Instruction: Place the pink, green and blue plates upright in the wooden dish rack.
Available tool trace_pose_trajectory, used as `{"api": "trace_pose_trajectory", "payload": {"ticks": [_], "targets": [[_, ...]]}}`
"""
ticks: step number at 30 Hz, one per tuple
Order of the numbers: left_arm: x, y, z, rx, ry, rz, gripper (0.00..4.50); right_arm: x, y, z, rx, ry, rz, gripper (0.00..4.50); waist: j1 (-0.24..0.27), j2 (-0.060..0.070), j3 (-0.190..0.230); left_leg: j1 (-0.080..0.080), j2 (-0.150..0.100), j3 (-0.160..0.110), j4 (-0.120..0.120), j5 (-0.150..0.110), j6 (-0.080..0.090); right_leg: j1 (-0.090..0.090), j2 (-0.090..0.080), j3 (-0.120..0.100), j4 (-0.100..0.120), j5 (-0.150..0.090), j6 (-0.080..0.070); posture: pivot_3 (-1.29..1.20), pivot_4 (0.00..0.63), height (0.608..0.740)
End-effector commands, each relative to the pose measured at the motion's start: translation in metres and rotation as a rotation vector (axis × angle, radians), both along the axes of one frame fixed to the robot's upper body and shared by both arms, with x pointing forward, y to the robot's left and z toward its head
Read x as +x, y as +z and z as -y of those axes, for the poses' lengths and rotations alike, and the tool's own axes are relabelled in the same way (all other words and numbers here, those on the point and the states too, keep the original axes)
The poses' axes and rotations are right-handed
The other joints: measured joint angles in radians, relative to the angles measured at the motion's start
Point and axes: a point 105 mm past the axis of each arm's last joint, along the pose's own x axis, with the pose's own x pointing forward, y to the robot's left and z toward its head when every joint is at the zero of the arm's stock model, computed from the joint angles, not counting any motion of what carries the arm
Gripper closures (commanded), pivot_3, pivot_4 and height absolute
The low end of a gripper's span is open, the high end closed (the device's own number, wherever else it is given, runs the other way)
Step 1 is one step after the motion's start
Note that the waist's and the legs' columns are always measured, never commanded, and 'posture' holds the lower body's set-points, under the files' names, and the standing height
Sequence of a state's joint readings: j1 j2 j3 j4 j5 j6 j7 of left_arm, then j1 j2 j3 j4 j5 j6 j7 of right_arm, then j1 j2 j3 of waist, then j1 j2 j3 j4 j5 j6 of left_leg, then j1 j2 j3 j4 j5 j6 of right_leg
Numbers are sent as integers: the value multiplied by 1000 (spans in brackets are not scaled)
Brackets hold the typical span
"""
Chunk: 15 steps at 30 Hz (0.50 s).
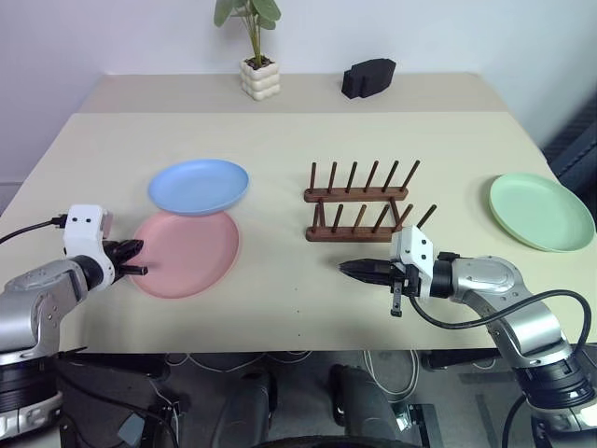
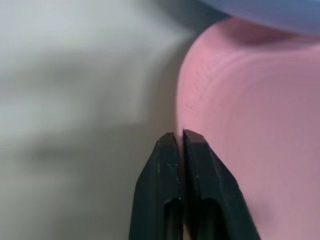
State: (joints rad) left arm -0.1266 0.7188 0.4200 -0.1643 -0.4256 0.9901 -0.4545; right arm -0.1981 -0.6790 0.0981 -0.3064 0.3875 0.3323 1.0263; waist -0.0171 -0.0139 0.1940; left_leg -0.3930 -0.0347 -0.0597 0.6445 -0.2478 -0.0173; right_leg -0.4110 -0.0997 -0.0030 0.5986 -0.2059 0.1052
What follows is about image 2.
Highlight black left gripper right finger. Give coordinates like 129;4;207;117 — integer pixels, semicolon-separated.
182;128;262;240

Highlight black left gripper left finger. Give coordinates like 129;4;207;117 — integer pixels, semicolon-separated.
128;132;184;240

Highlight pink plate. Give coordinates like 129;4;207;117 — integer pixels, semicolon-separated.
175;16;320;240

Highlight blue plate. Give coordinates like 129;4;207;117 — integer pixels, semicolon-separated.
197;0;320;35

